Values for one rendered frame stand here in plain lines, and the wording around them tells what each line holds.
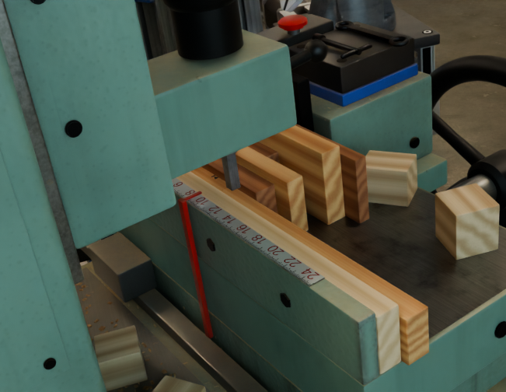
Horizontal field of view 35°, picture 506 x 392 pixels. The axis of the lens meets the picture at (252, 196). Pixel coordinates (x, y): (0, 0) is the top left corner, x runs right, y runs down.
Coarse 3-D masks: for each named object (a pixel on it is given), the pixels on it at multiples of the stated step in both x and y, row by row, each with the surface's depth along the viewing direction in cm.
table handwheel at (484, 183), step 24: (432, 72) 91; (456, 72) 86; (480, 72) 84; (504, 72) 81; (432, 96) 92; (432, 120) 94; (456, 144) 92; (480, 168) 88; (504, 168) 87; (432, 192) 100; (504, 192) 86; (504, 216) 90
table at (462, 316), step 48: (144, 240) 78; (336, 240) 67; (384, 240) 66; (432, 240) 66; (192, 288) 72; (432, 288) 60; (480, 288) 60; (240, 336) 67; (288, 336) 59; (432, 336) 56; (480, 336) 59; (336, 384) 56; (384, 384) 54; (432, 384) 57
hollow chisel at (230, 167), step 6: (228, 156) 65; (234, 156) 66; (222, 162) 66; (228, 162) 65; (234, 162) 66; (228, 168) 66; (234, 168) 66; (228, 174) 66; (234, 174) 66; (228, 180) 67; (234, 180) 67; (228, 186) 67; (234, 186) 67
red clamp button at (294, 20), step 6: (282, 18) 81; (288, 18) 80; (294, 18) 80; (300, 18) 80; (306, 18) 81; (282, 24) 80; (288, 24) 79; (294, 24) 79; (300, 24) 80; (288, 30) 80
